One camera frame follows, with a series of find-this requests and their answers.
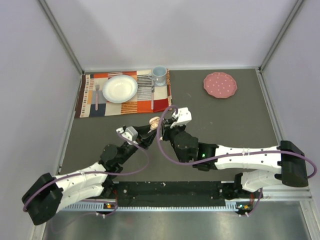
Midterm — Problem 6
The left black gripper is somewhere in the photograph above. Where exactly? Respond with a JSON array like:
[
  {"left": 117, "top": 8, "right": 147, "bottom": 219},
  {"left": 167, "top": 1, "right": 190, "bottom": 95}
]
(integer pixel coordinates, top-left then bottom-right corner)
[{"left": 117, "top": 123, "right": 160, "bottom": 165}]

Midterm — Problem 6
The beige earbud case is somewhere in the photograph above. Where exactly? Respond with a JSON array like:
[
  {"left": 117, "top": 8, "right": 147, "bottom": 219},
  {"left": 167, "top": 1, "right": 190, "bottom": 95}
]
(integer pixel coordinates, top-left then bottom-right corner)
[{"left": 149, "top": 116, "right": 161, "bottom": 131}]

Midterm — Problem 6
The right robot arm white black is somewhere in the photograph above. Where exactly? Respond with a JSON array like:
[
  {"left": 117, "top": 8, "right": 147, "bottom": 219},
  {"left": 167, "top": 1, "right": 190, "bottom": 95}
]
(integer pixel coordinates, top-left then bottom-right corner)
[{"left": 157, "top": 118, "right": 310, "bottom": 198}]

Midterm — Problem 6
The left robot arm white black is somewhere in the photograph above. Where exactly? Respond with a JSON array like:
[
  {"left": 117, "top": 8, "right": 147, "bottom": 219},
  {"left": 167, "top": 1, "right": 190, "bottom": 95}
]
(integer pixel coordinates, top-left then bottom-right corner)
[{"left": 21, "top": 123, "right": 157, "bottom": 226}]

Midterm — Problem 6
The patterned orange placemat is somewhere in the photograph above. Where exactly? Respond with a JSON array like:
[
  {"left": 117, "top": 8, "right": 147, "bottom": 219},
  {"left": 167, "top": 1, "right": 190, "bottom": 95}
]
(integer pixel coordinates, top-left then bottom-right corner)
[{"left": 74, "top": 69, "right": 172, "bottom": 119}]

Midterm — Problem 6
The white bowl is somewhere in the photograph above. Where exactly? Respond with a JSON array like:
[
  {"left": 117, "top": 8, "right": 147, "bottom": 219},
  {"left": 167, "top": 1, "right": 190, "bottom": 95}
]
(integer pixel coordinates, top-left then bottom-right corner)
[{"left": 102, "top": 75, "right": 138, "bottom": 104}]

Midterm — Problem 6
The light blue mug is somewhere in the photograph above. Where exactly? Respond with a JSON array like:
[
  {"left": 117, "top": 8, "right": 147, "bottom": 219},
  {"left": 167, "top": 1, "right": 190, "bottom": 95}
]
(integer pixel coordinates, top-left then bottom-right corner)
[{"left": 148, "top": 66, "right": 168, "bottom": 86}]

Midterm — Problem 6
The pink dotted plate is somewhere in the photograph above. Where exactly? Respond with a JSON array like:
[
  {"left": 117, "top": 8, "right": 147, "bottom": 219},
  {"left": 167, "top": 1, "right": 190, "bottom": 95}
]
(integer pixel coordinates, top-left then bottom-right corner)
[{"left": 203, "top": 72, "right": 238, "bottom": 99}]

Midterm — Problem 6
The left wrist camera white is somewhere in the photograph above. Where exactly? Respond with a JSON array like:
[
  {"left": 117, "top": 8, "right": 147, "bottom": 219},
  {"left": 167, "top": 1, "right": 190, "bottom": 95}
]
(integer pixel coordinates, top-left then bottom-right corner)
[{"left": 116, "top": 126, "right": 138, "bottom": 145}]

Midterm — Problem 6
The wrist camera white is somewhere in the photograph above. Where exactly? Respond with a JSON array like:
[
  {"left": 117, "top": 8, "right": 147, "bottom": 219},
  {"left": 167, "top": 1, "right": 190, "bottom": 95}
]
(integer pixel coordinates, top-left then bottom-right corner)
[
  {"left": 116, "top": 126, "right": 138, "bottom": 145},
  {"left": 170, "top": 107, "right": 192, "bottom": 129}
]

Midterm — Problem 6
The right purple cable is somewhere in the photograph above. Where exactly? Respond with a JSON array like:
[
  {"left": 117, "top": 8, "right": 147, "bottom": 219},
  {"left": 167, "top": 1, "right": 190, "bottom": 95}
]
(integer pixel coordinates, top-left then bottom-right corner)
[{"left": 156, "top": 104, "right": 318, "bottom": 217}]

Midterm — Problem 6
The purple cable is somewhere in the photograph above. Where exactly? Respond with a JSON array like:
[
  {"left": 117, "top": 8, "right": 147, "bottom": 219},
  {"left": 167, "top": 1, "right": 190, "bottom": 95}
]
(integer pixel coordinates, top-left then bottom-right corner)
[
  {"left": 156, "top": 104, "right": 318, "bottom": 217},
  {"left": 22, "top": 132, "right": 150, "bottom": 213}
]

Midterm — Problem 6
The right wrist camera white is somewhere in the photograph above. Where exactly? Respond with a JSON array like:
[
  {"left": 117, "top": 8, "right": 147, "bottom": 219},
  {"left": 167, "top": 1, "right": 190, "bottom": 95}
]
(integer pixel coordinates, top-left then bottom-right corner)
[{"left": 170, "top": 107, "right": 192, "bottom": 129}]

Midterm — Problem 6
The pink handled knife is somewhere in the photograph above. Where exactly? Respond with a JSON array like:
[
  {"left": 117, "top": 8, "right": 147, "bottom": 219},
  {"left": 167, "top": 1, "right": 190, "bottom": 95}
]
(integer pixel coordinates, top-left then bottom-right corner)
[{"left": 151, "top": 82, "right": 155, "bottom": 110}]

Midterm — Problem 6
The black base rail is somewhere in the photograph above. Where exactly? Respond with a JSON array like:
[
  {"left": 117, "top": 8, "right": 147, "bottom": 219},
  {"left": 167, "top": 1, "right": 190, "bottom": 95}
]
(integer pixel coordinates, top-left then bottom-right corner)
[{"left": 113, "top": 181, "right": 237, "bottom": 208}]

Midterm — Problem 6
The pink handled fork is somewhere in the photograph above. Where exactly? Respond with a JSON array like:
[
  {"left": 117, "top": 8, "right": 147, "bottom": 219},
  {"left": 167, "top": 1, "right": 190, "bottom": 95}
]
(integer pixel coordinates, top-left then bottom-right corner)
[{"left": 95, "top": 81, "right": 100, "bottom": 111}]

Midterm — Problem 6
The grey cable duct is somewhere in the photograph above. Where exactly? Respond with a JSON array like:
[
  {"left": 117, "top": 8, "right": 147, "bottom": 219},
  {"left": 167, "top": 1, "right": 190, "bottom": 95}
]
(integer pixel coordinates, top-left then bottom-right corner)
[{"left": 61, "top": 201, "right": 251, "bottom": 213}]

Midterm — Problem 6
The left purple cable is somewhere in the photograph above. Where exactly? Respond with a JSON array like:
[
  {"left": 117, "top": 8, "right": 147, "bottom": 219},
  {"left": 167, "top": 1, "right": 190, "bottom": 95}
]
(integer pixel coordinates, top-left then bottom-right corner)
[{"left": 22, "top": 132, "right": 150, "bottom": 213}]

